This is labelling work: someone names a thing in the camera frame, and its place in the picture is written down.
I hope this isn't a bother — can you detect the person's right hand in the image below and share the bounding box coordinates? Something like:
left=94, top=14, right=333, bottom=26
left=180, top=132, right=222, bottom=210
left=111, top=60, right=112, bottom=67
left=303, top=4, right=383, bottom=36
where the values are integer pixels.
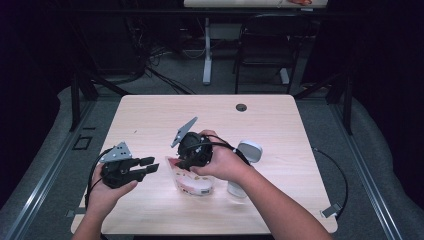
left=189, top=129, right=253, bottom=184

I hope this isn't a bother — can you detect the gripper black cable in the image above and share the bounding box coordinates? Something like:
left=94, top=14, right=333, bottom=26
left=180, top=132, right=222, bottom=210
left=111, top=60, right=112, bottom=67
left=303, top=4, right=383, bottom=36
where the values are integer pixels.
left=84, top=147, right=115, bottom=210
left=186, top=134, right=252, bottom=167

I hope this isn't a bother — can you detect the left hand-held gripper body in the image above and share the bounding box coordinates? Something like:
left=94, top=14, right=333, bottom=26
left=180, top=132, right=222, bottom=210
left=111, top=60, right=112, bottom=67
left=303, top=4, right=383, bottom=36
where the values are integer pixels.
left=99, top=141, right=142, bottom=190

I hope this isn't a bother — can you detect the red and white spout pouch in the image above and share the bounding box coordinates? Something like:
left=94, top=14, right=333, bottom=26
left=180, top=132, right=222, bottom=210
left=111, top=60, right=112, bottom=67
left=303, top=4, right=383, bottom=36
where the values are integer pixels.
left=165, top=155, right=216, bottom=197

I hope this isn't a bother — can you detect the black square floor socket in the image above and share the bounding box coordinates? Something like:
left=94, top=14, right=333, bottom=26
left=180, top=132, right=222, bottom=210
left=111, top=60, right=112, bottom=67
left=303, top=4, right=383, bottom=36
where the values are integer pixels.
left=72, top=134, right=94, bottom=151

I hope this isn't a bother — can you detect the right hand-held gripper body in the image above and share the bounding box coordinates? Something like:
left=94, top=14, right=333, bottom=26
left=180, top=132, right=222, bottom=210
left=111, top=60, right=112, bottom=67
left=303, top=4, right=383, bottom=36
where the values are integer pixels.
left=170, top=116, right=214, bottom=170

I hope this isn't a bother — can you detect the long black cable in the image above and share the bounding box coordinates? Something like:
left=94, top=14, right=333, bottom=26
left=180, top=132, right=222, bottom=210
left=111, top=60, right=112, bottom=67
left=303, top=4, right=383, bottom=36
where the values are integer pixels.
left=311, top=147, right=350, bottom=222

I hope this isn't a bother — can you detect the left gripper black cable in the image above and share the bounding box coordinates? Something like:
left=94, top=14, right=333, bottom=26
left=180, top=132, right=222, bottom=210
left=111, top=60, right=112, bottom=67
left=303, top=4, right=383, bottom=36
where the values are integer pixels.
left=84, top=147, right=115, bottom=210

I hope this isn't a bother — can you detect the white lidded container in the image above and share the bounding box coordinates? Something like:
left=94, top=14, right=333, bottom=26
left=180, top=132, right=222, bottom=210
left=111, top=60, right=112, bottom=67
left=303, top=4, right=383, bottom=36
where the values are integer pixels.
left=226, top=140, right=264, bottom=200

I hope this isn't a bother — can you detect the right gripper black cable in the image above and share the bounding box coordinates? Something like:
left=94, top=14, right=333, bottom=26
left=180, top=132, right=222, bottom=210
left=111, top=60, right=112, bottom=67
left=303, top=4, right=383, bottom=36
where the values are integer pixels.
left=186, top=134, right=252, bottom=167

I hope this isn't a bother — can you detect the white desk leg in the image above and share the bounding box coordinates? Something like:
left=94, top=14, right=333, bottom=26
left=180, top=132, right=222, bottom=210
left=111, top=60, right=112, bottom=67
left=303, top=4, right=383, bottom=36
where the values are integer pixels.
left=202, top=17, right=214, bottom=86

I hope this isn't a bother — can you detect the aluminium floor rail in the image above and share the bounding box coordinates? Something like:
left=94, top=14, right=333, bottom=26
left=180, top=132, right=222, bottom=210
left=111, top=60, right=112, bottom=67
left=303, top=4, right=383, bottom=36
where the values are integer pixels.
left=329, top=103, right=405, bottom=240
left=0, top=99, right=98, bottom=240

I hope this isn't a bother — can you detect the bundle of floor cables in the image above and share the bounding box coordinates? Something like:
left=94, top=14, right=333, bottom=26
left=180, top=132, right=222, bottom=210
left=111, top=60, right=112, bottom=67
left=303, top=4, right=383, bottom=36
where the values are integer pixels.
left=144, top=44, right=198, bottom=96

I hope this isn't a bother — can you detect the black metal frame stand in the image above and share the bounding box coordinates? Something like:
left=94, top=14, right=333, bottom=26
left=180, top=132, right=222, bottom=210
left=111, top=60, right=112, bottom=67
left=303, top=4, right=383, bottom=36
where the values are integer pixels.
left=68, top=71, right=132, bottom=133
left=293, top=71, right=355, bottom=136

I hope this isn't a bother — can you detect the person's left hand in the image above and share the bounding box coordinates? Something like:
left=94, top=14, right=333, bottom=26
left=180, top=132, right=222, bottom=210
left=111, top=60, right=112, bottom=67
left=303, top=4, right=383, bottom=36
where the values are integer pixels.
left=84, top=163, right=139, bottom=218

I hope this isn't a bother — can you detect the grey cable plug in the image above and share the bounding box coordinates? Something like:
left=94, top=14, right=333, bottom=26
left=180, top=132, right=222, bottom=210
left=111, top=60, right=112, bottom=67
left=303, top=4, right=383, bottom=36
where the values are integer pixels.
left=320, top=202, right=344, bottom=219

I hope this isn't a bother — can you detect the black folding chair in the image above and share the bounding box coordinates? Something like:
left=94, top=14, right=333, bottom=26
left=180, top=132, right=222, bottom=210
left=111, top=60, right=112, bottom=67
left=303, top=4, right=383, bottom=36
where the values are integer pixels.
left=232, top=13, right=313, bottom=95

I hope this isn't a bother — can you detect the white desk foot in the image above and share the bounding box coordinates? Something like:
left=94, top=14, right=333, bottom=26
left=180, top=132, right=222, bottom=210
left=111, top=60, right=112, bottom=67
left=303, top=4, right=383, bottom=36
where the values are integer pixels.
left=278, top=67, right=291, bottom=85

